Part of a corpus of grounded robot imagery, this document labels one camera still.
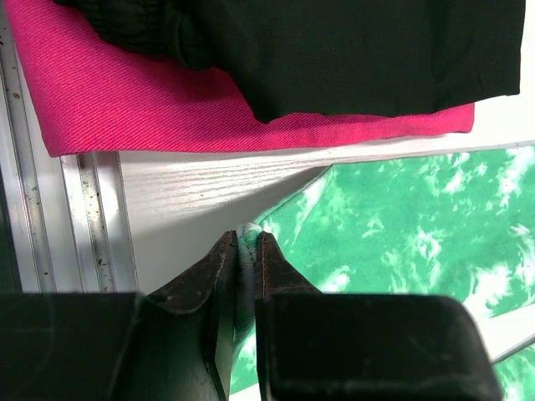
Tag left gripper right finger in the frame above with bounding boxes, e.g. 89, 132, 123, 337
255, 233, 502, 401

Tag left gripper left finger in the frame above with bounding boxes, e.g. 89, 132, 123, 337
1, 231, 237, 400

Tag green tie-dye trousers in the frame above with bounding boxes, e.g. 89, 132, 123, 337
237, 145, 534, 400

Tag pink folded trousers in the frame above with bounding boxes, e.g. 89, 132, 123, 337
4, 1, 475, 156

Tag black folded trousers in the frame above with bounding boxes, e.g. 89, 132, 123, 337
70, 0, 526, 123

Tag aluminium rail frame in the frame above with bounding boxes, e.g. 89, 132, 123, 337
1, 19, 138, 292

